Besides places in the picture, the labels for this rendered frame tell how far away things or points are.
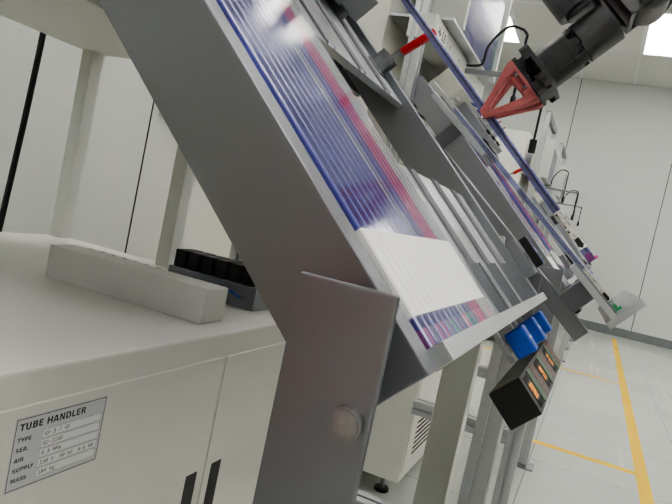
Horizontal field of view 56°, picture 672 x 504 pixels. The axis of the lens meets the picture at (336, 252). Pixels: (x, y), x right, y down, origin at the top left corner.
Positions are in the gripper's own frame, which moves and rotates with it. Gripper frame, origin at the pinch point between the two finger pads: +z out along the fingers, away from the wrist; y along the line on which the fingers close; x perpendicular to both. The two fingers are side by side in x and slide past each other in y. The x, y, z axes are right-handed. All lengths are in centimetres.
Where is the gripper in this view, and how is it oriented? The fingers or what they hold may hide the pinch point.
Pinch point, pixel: (487, 113)
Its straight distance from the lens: 95.4
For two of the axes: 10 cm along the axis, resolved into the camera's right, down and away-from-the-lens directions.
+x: 5.1, 8.3, -2.3
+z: -7.7, 5.6, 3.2
